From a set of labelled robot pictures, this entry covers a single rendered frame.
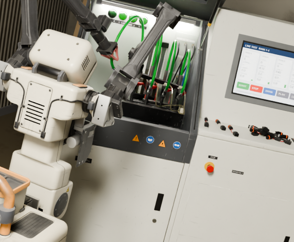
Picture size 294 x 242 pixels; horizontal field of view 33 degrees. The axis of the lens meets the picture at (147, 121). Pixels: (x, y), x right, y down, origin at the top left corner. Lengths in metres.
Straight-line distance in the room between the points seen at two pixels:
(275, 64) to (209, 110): 0.43
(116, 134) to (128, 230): 0.54
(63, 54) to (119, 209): 1.09
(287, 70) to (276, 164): 0.53
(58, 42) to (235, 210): 1.35
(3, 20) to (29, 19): 2.57
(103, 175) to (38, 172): 0.67
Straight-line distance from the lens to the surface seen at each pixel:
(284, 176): 2.67
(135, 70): 1.92
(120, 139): 2.50
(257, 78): 2.76
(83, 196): 2.64
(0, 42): 4.70
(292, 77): 2.82
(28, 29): 2.09
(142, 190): 2.61
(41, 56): 1.86
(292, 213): 2.78
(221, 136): 2.52
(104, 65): 2.95
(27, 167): 1.99
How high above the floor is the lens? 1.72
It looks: 18 degrees down
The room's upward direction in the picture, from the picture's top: 13 degrees clockwise
